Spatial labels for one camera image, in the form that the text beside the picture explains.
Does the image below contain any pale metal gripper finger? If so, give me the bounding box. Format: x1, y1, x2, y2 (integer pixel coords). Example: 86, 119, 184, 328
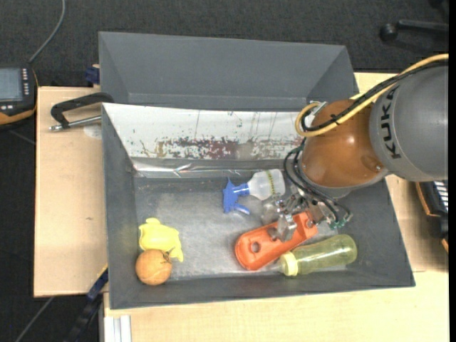
275, 211, 299, 244
261, 199, 283, 227

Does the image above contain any clear spray bottle blue nozzle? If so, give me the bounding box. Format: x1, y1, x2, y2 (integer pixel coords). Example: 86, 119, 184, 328
222, 168, 287, 215

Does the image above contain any orange flat plastic tool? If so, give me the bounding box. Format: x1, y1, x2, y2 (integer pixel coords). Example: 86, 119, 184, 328
234, 210, 319, 272

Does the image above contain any yellow-green baby bottle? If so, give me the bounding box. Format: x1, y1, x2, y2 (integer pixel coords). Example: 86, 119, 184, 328
278, 234, 358, 277

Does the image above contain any yellow toy duck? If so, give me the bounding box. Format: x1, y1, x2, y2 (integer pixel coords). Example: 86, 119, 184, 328
138, 217, 185, 264

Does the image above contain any orange fruit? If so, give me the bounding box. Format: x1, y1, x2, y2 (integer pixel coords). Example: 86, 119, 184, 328
135, 249, 174, 286

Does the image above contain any grey metal bin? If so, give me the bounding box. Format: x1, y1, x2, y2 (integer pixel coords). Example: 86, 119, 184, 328
98, 31, 416, 311

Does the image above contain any pale brown flat board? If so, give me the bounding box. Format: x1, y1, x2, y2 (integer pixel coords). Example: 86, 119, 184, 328
33, 85, 110, 299

